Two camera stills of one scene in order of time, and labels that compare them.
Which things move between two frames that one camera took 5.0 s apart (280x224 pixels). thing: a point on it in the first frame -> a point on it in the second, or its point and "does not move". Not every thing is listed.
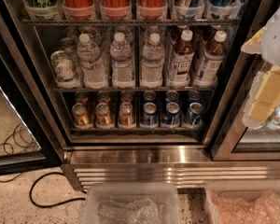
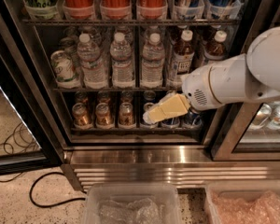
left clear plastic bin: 132,203 does not move
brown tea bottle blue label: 182,61 does not move
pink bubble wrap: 266,209 does not move
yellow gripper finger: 254,45 -> 195,87
